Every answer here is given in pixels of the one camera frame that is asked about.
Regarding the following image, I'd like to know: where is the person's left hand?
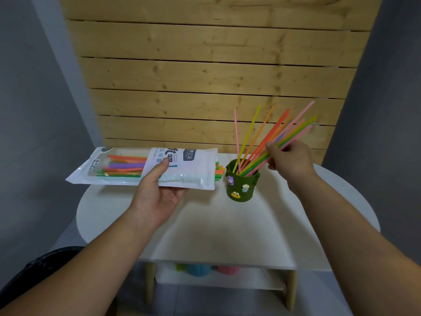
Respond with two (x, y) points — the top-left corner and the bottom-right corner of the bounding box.
(127, 158), (189, 229)

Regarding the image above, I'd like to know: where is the person's right hand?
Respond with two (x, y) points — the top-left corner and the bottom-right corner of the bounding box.
(265, 140), (316, 194)

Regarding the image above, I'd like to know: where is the bunch of colourful straws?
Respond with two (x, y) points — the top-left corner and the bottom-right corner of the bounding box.
(238, 101), (318, 177)

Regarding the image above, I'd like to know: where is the white plastic straw bag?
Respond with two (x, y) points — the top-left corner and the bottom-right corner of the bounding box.
(66, 146), (219, 191)

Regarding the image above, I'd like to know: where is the person's left forearm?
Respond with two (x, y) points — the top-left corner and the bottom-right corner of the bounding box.
(0, 207), (159, 316)

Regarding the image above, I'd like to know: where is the person's right forearm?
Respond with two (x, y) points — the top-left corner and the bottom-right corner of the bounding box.
(288, 172), (421, 316)

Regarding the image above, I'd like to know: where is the orange drinking straw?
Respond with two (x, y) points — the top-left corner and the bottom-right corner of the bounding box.
(241, 105), (275, 162)

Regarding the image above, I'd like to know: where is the bundle of packed colourful straws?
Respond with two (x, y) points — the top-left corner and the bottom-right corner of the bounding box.
(95, 154), (226, 182)

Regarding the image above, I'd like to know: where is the yellow-green drinking straw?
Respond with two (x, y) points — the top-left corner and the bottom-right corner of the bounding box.
(232, 105), (262, 173)

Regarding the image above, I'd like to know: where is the green cup with cartoon stickers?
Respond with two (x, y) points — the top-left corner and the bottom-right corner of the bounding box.
(225, 158), (261, 203)

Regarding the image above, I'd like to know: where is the thin pink drinking straw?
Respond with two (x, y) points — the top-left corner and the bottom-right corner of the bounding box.
(234, 108), (242, 173)

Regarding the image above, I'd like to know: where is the white round table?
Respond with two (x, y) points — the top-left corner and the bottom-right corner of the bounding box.
(76, 153), (381, 311)

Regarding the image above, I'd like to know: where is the wooden plank panel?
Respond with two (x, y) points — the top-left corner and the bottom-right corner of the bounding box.
(59, 0), (384, 165)

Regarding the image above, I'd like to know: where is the wooden table leg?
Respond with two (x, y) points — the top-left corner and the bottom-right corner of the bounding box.
(145, 261), (157, 305)
(284, 270), (298, 311)

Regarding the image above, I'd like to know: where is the white table shelf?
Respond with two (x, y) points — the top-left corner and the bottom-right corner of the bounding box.
(155, 262), (287, 291)

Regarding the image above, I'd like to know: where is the black bin bag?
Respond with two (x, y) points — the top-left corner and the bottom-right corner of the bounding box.
(0, 246), (85, 308)

